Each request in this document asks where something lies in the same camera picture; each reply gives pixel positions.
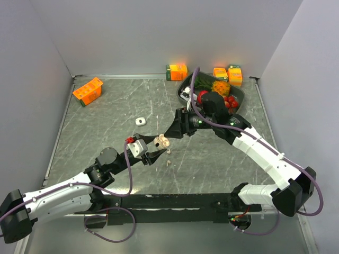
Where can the orange juice carton lying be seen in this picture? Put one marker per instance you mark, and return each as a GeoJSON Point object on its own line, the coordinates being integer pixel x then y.
{"type": "Point", "coordinates": [220, 73]}

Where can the beige earbud charging case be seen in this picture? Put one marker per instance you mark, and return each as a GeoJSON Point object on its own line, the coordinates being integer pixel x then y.
{"type": "Point", "coordinates": [161, 142]}

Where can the orange juice carton left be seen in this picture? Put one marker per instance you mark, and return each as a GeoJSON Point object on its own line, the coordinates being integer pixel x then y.
{"type": "Point", "coordinates": [89, 92]}

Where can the orange juice carton right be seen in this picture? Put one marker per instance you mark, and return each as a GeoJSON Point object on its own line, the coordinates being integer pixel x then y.
{"type": "Point", "coordinates": [235, 77]}

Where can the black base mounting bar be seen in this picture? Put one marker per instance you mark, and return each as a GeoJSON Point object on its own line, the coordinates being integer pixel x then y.
{"type": "Point", "coordinates": [163, 208]}

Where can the red apple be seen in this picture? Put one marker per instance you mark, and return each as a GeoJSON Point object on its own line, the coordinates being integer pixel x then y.
{"type": "Point", "coordinates": [199, 98]}

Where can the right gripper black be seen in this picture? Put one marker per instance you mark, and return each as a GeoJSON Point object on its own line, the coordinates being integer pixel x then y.
{"type": "Point", "coordinates": [181, 125]}

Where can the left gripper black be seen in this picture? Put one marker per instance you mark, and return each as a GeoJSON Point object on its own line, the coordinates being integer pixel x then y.
{"type": "Point", "coordinates": [151, 156]}

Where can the green leafy sprig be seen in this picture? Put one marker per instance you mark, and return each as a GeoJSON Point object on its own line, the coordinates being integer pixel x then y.
{"type": "Point", "coordinates": [201, 83]}

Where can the dark grey fruit tray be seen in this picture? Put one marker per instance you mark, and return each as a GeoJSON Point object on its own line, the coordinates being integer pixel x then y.
{"type": "Point", "coordinates": [235, 91]}

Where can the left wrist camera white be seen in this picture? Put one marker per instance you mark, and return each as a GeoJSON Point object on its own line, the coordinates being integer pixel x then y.
{"type": "Point", "coordinates": [138, 148]}

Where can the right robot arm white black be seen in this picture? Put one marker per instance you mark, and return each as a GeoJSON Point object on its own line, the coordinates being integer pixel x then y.
{"type": "Point", "coordinates": [292, 187]}

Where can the orange spiky fruit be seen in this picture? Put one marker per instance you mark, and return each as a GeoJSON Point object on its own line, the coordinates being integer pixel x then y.
{"type": "Point", "coordinates": [221, 87]}

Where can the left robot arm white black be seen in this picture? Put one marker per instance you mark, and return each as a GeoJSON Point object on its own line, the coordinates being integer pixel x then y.
{"type": "Point", "coordinates": [81, 193]}

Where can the red cherry bunch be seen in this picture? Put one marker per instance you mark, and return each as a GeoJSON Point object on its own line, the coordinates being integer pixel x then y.
{"type": "Point", "coordinates": [231, 102]}

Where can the white earbud charging case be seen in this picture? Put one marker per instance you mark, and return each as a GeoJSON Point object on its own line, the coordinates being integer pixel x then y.
{"type": "Point", "coordinates": [141, 121]}

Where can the orange juice carton centre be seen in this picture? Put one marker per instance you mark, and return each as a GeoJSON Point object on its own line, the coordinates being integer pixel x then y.
{"type": "Point", "coordinates": [176, 72]}

